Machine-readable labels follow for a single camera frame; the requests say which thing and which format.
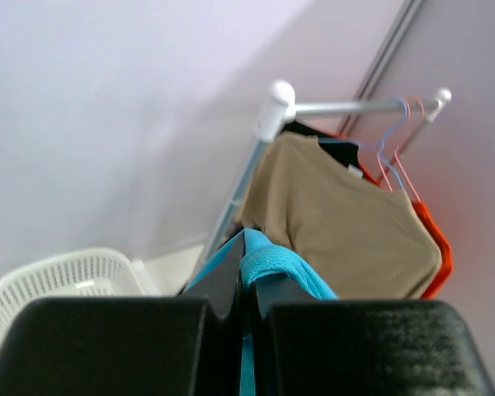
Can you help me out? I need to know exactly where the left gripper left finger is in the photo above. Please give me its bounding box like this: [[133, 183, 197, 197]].
[[0, 237, 245, 395]]

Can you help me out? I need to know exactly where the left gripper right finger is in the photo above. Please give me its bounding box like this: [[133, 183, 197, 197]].
[[249, 276, 495, 395]]

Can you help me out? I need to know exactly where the teal t shirt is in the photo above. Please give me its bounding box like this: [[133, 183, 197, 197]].
[[181, 229, 336, 395]]

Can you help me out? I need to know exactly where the beige t shirt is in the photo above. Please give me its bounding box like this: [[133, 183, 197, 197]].
[[235, 133, 441, 299]]

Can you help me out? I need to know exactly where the orange t shirt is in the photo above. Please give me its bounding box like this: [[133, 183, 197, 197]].
[[325, 134, 454, 300]]

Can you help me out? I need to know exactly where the black t shirt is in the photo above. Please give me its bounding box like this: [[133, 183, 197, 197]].
[[281, 120, 361, 171]]

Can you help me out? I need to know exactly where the blue wire hanger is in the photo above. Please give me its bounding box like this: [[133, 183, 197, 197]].
[[317, 95, 410, 193]]

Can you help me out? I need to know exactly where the pink wire hanger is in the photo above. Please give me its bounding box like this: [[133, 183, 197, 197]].
[[375, 97, 426, 205]]

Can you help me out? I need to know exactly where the white perforated plastic basket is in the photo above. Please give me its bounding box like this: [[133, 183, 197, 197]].
[[0, 247, 160, 346]]

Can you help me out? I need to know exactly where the metal clothes rack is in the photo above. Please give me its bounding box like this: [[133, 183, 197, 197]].
[[190, 80, 452, 281]]

